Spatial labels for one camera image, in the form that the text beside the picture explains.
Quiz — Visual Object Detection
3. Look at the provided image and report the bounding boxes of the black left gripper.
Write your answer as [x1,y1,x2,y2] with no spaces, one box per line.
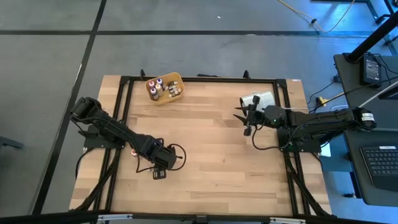
[141,136,178,180]

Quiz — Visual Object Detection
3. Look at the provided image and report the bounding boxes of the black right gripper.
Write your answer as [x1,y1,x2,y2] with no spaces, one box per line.
[233,95,289,136]

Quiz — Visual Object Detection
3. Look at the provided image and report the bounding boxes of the yellow plastic basket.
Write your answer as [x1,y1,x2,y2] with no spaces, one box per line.
[145,72,186,106]

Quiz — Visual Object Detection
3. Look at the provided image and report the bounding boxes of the black side desk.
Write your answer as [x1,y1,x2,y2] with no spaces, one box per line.
[333,52,398,208]

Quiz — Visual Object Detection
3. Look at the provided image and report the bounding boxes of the grey thin rod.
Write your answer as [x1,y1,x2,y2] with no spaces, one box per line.
[350,80,398,113]

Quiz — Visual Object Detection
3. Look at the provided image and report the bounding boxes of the black power adapter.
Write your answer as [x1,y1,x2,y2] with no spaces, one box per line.
[359,54,382,86]

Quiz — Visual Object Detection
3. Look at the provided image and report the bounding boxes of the black keyboard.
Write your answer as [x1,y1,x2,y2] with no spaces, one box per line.
[360,145,398,192]

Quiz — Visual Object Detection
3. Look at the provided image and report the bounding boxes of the black slanted pole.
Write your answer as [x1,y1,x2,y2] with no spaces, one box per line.
[346,11,398,64]

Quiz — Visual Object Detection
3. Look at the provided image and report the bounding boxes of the grey furniture leg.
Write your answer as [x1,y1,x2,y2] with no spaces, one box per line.
[0,136,25,150]

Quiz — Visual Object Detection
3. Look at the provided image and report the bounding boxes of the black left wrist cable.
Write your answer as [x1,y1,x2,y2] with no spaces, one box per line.
[135,142,187,174]

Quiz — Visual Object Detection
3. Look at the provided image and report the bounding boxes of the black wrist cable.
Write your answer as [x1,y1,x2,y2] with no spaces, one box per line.
[251,127,292,152]
[135,142,187,174]

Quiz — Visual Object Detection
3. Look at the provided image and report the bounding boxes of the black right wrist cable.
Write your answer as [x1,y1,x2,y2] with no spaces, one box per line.
[251,127,292,152]

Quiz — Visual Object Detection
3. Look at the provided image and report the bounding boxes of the black aluminium table frame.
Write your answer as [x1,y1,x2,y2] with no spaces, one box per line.
[70,74,332,218]

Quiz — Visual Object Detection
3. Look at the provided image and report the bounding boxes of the yellow extension cord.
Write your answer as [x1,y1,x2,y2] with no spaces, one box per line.
[277,0,357,34]

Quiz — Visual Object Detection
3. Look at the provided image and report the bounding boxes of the black camera rig bar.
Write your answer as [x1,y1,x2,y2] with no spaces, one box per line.
[0,210,398,224]

